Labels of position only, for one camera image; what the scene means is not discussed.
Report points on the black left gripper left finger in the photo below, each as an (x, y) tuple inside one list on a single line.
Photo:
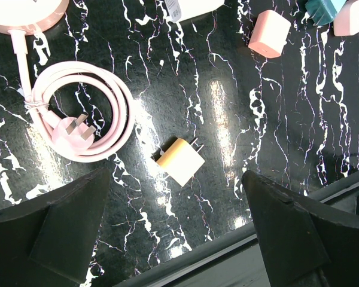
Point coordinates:
[(49, 240)]

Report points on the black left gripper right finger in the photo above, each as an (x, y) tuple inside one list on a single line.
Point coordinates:
[(306, 240)]

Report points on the pink plug adapter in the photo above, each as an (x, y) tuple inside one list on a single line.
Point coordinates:
[(269, 35)]

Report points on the white plug adapter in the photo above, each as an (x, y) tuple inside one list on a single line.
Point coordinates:
[(181, 10)]

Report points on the small yellow plug adapter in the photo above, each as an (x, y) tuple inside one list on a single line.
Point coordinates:
[(179, 158)]

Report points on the teal plug adapter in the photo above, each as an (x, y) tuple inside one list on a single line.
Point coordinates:
[(323, 12)]

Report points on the pink power strip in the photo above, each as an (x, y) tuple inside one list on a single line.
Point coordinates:
[(346, 22)]

